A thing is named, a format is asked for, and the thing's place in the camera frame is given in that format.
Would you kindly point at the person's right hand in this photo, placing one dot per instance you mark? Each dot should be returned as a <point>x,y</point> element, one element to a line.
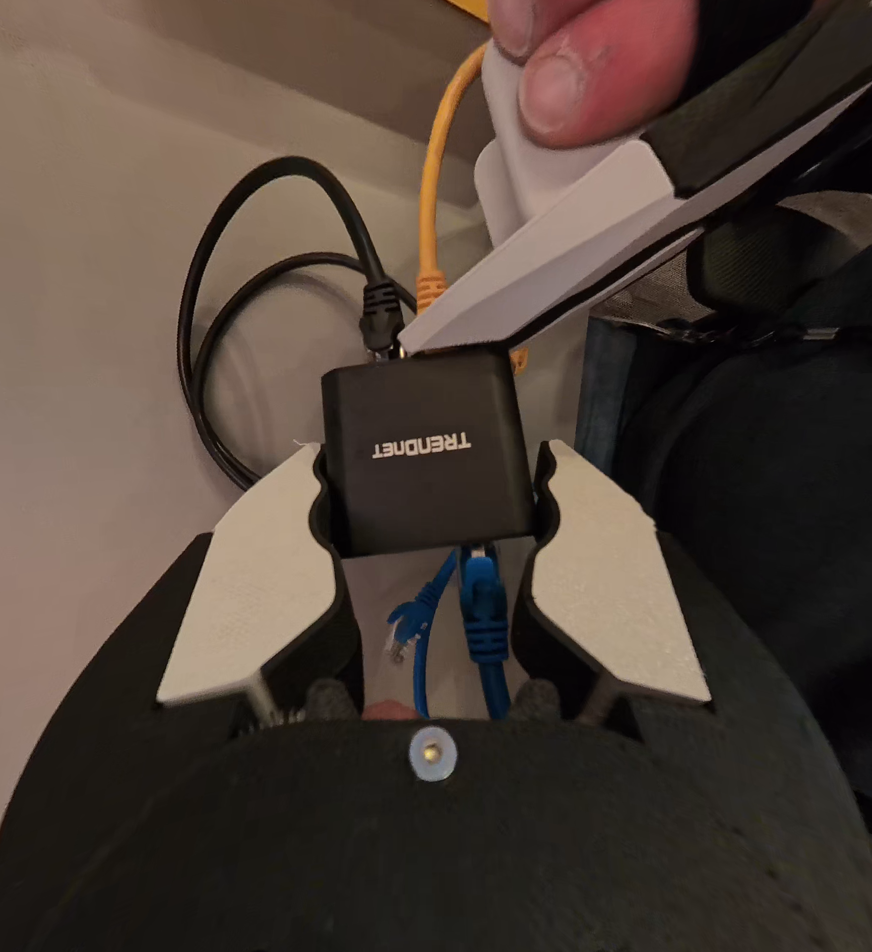
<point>607,67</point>

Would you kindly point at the black ethernet splitter box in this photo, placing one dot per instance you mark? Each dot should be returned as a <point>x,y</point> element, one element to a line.
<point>421,491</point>

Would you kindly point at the person's blue jeans leg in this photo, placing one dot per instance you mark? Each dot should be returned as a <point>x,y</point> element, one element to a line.
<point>600,394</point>

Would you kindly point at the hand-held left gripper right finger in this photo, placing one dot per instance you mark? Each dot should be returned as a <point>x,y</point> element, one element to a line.
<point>614,595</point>

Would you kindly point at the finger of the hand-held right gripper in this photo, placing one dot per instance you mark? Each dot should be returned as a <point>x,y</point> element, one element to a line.
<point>555,275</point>

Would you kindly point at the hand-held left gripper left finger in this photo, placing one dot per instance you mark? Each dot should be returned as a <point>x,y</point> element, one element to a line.
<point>257,595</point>

